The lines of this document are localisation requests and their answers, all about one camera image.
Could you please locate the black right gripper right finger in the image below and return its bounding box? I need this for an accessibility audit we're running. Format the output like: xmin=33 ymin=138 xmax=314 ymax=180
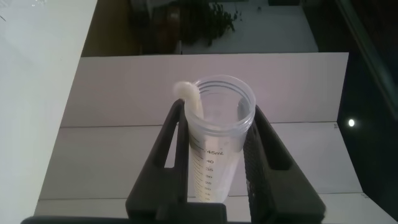
xmin=242 ymin=105 xmax=326 ymax=224

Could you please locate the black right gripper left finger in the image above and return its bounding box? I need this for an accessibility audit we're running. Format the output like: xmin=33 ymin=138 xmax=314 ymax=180
xmin=126 ymin=98 xmax=190 ymax=224

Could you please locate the yellow liquid test tube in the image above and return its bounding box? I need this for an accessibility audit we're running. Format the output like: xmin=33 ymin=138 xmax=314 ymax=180
xmin=173 ymin=74 xmax=257 ymax=203

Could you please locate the dark green potted plant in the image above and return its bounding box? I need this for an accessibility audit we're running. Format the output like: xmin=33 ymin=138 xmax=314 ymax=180
xmin=178 ymin=0 xmax=239 ymax=47

